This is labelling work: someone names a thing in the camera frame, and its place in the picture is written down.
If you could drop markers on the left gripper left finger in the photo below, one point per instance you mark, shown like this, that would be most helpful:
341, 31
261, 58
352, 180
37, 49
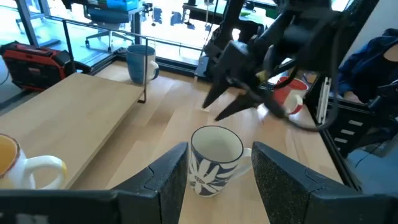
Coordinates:
161, 186

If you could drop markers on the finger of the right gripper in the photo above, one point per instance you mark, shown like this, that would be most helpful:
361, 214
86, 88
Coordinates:
219, 88
241, 104

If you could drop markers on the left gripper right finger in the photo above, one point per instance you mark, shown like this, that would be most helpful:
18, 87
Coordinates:
280, 186

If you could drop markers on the blue white floral mug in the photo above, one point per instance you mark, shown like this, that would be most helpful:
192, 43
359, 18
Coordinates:
214, 174

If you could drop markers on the yellow and white mug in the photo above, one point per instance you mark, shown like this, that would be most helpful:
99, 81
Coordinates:
12, 174

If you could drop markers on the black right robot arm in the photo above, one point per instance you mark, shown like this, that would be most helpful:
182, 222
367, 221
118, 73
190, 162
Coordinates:
304, 31

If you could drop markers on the red and white mug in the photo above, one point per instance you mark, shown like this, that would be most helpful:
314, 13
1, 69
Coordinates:
281, 93

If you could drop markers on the dark blue white mug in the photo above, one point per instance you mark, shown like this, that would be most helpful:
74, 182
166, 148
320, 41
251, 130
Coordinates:
138, 65

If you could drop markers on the person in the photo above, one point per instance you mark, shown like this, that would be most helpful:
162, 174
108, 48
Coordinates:
370, 68

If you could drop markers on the black office chair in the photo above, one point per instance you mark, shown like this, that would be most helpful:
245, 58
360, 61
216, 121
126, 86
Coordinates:
105, 17

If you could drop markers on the red black power station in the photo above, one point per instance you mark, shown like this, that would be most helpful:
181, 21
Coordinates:
34, 67

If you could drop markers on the black aluminium rig frame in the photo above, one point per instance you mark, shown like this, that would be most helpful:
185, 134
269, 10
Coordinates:
180, 67

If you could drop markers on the silver aluminium bracket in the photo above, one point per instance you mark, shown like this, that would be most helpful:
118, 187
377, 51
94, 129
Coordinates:
323, 102

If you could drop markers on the wooden shelf riser black frame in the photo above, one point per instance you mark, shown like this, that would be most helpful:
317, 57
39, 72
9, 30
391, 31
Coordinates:
68, 118

